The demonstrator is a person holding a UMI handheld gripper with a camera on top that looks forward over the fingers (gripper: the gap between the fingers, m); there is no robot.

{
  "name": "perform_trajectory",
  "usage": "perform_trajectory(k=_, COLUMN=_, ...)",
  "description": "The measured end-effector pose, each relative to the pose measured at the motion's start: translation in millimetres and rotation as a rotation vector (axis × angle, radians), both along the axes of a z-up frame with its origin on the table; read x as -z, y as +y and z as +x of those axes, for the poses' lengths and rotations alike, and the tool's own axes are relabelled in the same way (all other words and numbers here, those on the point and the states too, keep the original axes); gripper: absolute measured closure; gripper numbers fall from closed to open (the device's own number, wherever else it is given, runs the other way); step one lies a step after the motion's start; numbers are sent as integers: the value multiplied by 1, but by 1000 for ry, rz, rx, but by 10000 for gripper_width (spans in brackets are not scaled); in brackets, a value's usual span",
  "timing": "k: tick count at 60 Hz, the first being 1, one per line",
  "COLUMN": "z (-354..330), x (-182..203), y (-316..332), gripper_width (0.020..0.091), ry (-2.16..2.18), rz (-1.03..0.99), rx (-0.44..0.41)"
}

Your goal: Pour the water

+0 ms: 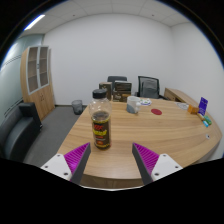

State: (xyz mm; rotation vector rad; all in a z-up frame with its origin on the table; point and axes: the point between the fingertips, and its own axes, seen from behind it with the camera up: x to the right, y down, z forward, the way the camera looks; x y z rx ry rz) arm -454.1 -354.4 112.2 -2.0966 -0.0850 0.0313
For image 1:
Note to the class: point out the small blue box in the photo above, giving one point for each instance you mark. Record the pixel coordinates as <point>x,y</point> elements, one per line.
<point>205,124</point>

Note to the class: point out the green box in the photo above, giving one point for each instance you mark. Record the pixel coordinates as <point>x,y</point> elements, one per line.
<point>208,119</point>

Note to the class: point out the purple standing card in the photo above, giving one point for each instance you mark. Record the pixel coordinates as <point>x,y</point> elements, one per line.
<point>203,106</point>

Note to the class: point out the flat brown gold-printed box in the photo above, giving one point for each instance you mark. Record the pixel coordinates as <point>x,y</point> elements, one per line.
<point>120,97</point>

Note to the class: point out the white mug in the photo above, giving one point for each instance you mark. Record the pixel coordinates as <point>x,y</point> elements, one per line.
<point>132,105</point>

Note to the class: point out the black mesh office chair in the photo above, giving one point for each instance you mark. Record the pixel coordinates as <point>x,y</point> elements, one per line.
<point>148,87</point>

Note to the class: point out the clear drink bottle black cap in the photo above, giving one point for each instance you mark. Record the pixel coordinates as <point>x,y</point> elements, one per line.
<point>101,130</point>

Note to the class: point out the wooden side desk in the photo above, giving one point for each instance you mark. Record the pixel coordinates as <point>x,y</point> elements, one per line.
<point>176,95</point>

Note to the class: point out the long ceiling light panel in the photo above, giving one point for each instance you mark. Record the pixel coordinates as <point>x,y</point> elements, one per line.
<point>34,22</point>

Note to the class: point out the small yellow box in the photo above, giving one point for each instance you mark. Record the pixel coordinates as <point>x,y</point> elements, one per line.
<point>201,115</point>

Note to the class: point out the grey waste bin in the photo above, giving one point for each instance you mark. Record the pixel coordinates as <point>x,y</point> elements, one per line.
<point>77,107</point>

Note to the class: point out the wooden shelf cabinet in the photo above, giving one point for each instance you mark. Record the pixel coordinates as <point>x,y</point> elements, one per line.
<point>41,100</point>

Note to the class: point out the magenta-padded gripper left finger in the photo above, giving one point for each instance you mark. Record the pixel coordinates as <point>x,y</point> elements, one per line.
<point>58,165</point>

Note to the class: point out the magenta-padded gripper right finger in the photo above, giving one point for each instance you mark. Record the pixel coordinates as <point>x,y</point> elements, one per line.
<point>165,165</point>

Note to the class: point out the flat round red coaster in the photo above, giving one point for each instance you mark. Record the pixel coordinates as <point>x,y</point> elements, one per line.
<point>156,111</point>

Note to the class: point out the black padded office chair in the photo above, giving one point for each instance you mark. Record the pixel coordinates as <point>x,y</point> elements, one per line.
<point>115,78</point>

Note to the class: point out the black leather sofa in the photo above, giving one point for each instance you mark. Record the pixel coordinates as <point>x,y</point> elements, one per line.
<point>16,133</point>

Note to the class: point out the white printed leaflet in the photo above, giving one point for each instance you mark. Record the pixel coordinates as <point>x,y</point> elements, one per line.
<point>146,102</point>

